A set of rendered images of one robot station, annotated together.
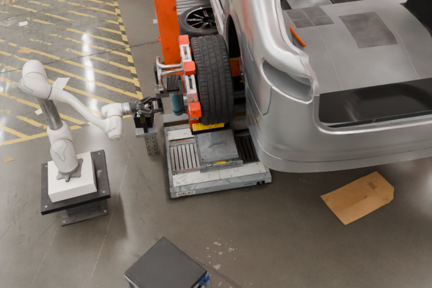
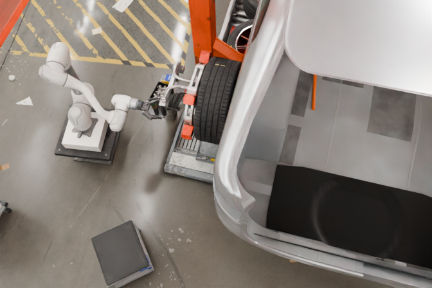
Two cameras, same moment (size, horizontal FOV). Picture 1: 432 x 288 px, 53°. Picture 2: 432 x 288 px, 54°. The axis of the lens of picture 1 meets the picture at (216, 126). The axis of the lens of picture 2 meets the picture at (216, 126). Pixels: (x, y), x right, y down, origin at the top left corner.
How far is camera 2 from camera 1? 1.54 m
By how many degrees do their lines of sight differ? 24
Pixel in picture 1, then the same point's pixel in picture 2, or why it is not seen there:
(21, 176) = (60, 97)
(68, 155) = (80, 122)
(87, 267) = (80, 205)
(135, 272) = (98, 242)
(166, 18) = (199, 24)
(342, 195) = not seen: hidden behind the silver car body
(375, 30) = (398, 115)
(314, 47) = (323, 112)
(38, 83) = (54, 75)
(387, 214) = not seen: hidden behind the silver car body
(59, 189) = (71, 142)
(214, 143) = not seen: hidden behind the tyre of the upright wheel
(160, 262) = (118, 242)
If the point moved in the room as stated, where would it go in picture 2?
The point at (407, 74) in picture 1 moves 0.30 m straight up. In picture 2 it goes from (400, 179) to (417, 162)
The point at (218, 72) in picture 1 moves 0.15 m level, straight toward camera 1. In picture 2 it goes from (214, 112) to (206, 130)
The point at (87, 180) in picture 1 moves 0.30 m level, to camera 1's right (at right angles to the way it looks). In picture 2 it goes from (93, 143) to (125, 153)
